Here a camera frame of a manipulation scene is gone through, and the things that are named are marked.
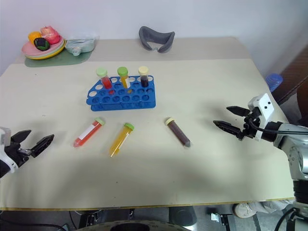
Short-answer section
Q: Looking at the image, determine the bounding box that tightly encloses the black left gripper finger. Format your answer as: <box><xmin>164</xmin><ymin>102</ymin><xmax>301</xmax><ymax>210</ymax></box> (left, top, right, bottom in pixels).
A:
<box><xmin>10</xmin><ymin>129</ymin><xmax>32</xmax><ymax>146</ymax></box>
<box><xmin>29</xmin><ymin>134</ymin><xmax>55</xmax><ymax>158</ymax></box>

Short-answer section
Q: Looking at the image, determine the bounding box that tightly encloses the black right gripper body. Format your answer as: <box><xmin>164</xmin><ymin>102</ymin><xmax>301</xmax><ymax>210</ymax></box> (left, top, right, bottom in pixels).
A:
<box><xmin>237</xmin><ymin>108</ymin><xmax>262</xmax><ymax>142</ymax></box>

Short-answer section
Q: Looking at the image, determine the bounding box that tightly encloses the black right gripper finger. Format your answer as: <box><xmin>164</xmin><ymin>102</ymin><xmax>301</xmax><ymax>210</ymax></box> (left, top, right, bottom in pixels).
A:
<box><xmin>226</xmin><ymin>105</ymin><xmax>252</xmax><ymax>117</ymax></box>
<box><xmin>213</xmin><ymin>120</ymin><xmax>242</xmax><ymax>139</ymax></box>

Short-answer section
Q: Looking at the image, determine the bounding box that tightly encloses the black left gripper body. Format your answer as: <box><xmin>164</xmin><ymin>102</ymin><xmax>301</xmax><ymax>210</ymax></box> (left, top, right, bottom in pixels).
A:
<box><xmin>4</xmin><ymin>141</ymin><xmax>32</xmax><ymax>168</ymax></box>

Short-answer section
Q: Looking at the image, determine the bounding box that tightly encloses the red tube pale green cap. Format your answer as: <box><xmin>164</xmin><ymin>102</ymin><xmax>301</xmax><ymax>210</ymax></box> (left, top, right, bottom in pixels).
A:
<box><xmin>73</xmin><ymin>116</ymin><xmax>106</xmax><ymax>148</ymax></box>
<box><xmin>95</xmin><ymin>67</ymin><xmax>113</xmax><ymax>90</ymax></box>

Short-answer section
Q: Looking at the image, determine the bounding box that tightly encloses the dark tube cream cap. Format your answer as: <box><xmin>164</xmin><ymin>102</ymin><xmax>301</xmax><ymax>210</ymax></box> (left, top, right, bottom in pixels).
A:
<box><xmin>138</xmin><ymin>66</ymin><xmax>150</xmax><ymax>88</ymax></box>
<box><xmin>165</xmin><ymin>117</ymin><xmax>193</xmax><ymax>149</ymax></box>

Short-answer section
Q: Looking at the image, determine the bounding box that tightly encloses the orange tube green cap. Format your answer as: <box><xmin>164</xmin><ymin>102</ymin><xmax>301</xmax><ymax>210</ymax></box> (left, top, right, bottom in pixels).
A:
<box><xmin>117</xmin><ymin>66</ymin><xmax>132</xmax><ymax>90</ymax></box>
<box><xmin>109</xmin><ymin>122</ymin><xmax>135</xmax><ymax>158</ymax></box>

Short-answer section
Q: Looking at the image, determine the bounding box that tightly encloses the blue plastic test tube rack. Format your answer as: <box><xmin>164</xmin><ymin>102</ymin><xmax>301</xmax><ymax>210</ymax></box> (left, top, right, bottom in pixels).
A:
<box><xmin>85</xmin><ymin>76</ymin><xmax>156</xmax><ymax>112</ymax></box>

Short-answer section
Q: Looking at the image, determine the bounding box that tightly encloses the blue ribbed water bottle top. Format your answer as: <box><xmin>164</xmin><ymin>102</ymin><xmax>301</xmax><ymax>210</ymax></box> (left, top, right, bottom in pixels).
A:
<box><xmin>266</xmin><ymin>73</ymin><xmax>283</xmax><ymax>92</ymax></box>

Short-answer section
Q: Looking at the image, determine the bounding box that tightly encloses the white sneaker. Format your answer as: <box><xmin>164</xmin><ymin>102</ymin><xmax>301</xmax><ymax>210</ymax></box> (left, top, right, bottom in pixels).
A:
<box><xmin>234</xmin><ymin>202</ymin><xmax>256</xmax><ymax>218</ymax></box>

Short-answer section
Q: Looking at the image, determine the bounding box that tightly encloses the stack of pastel plates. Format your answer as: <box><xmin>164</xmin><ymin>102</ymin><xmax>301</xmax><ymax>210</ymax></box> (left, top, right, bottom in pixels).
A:
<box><xmin>21</xmin><ymin>36</ymin><xmax>66</xmax><ymax>61</ymax></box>

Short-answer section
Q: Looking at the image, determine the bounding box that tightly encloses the green table mat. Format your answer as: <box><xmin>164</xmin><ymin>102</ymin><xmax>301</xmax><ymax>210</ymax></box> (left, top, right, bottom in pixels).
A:
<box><xmin>24</xmin><ymin>50</ymin><xmax>93</xmax><ymax>68</ymax></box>

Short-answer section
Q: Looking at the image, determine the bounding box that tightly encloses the silver black robot torso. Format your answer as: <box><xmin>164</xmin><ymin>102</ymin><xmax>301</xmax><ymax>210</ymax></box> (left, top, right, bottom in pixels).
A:
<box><xmin>292</xmin><ymin>179</ymin><xmax>308</xmax><ymax>231</ymax></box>

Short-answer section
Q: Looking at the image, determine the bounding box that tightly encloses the black green toy ball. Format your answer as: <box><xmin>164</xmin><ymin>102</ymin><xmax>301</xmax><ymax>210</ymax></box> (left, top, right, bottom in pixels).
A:
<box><xmin>33</xmin><ymin>37</ymin><xmax>51</xmax><ymax>51</ymax></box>

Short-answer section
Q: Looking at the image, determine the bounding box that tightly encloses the black cylinder under table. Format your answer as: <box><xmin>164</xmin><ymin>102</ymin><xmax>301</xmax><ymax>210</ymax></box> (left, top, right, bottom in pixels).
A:
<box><xmin>169</xmin><ymin>206</ymin><xmax>197</xmax><ymax>227</ymax></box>

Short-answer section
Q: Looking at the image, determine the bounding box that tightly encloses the orange toy fruit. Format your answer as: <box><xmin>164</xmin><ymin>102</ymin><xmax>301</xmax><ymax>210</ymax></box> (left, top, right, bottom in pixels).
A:
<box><xmin>28</xmin><ymin>31</ymin><xmax>43</xmax><ymax>45</ymax></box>

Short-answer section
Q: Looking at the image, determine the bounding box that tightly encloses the pink red toy fruit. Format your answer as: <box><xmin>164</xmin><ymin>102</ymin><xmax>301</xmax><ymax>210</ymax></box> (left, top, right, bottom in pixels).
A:
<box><xmin>40</xmin><ymin>26</ymin><xmax>61</xmax><ymax>45</ymax></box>

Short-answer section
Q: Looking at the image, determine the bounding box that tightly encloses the clear bag with pale contents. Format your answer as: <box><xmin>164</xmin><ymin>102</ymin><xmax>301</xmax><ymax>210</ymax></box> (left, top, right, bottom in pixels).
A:
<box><xmin>65</xmin><ymin>33</ymin><xmax>100</xmax><ymax>57</ymax></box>

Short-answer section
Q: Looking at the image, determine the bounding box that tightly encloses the grey fabric eye mask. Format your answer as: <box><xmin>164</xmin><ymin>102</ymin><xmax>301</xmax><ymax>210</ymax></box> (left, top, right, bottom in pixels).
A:
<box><xmin>139</xmin><ymin>26</ymin><xmax>176</xmax><ymax>54</ymax></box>

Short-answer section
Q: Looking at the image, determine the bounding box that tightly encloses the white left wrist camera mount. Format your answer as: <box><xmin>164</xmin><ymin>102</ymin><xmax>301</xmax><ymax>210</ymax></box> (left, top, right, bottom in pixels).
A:
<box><xmin>0</xmin><ymin>127</ymin><xmax>19</xmax><ymax>174</ymax></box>

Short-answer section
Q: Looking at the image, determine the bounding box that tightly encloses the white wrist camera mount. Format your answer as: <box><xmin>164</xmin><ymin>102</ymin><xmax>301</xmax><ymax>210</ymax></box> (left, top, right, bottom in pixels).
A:
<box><xmin>247</xmin><ymin>93</ymin><xmax>275</xmax><ymax>141</ymax></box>
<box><xmin>0</xmin><ymin>127</ymin><xmax>19</xmax><ymax>174</ymax></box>

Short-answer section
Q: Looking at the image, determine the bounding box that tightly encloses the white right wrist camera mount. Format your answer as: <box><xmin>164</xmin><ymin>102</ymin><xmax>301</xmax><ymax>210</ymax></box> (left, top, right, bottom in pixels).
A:
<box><xmin>247</xmin><ymin>93</ymin><xmax>275</xmax><ymax>141</ymax></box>

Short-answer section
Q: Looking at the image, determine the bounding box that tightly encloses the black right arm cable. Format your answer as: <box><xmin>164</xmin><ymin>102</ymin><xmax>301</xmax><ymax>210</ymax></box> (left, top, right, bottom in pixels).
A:
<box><xmin>249</xmin><ymin>118</ymin><xmax>308</xmax><ymax>135</ymax></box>

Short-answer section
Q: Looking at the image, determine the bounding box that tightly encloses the black floor cable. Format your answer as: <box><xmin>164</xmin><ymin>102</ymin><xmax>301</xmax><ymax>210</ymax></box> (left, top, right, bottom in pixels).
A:
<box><xmin>0</xmin><ymin>217</ymin><xmax>71</xmax><ymax>231</ymax></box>

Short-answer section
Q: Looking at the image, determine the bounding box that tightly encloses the metal table leg bracket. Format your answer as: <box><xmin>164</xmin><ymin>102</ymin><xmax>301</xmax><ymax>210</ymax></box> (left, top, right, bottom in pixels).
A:
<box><xmin>211</xmin><ymin>212</ymin><xmax>230</xmax><ymax>225</ymax></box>

